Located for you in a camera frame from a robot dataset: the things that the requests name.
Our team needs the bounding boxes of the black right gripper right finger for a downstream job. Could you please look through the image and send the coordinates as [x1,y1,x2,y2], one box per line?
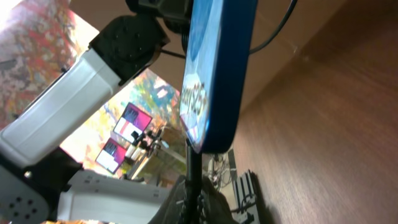
[198,177,238,224]

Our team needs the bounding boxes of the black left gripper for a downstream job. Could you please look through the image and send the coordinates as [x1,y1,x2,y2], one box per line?
[125,0,193,34]

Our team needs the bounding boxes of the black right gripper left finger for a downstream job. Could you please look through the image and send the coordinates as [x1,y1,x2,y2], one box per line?
[148,175,185,224]

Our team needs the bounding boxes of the blue Galaxy smartphone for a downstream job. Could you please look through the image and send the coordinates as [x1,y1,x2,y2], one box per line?
[179,0,257,154]

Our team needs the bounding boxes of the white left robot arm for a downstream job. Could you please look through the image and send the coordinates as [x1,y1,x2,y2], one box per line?
[1,1,193,223]

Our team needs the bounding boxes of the pink white box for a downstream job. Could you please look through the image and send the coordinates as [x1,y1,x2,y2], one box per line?
[113,103,152,142]
[95,138,127,174]

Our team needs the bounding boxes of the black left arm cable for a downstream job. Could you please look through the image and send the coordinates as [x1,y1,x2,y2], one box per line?
[160,0,299,60]

